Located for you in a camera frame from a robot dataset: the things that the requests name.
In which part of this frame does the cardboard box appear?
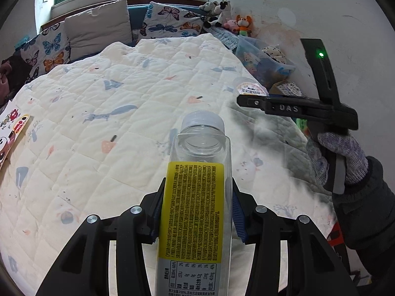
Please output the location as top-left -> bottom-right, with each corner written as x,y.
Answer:
270,80 -> 309,100

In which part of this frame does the beige pillow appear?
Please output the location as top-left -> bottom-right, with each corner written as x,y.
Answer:
64,0 -> 133,58

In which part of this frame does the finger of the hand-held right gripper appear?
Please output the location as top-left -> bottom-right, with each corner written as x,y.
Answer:
237,94 -> 312,119

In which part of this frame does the folded patterned cloth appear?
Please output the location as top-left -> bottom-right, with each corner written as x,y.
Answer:
206,26 -> 244,50

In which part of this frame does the person's right hand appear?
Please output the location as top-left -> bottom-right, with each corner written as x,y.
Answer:
307,131 -> 369,189

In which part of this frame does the large butterfly print pillow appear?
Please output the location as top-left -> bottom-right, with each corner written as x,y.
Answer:
138,1 -> 207,39

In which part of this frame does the small lidded jelly cup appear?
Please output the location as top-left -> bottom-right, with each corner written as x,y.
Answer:
233,77 -> 269,97

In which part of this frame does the patterned fabric in bin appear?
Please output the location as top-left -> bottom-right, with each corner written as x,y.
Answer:
260,45 -> 286,64

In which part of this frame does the cartoon sticker sheet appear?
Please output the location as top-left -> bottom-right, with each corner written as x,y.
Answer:
0,100 -> 35,171

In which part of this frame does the dark cloth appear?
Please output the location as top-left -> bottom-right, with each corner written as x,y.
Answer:
0,55 -> 36,104

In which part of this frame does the clear plastic storage bin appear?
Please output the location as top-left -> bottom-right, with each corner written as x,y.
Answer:
234,35 -> 297,89

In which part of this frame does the black and white cow plush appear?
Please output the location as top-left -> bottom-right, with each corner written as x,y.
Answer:
199,0 -> 234,28

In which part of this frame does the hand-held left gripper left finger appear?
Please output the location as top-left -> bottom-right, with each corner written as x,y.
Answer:
35,177 -> 167,296

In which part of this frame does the cartoon sticker book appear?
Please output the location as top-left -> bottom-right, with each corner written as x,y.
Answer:
279,81 -> 302,97

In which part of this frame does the clear bottle with yellow label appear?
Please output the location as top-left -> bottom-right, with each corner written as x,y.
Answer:
154,110 -> 232,296

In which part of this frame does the white quilted blanket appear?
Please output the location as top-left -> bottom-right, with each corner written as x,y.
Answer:
0,33 -> 340,296

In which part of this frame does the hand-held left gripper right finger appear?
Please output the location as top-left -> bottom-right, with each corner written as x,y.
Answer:
231,179 -> 360,296

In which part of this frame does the orange fox plush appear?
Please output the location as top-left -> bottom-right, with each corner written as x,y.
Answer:
234,14 -> 254,36

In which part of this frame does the small butterfly print pillow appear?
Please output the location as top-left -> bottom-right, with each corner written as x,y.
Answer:
21,21 -> 72,82

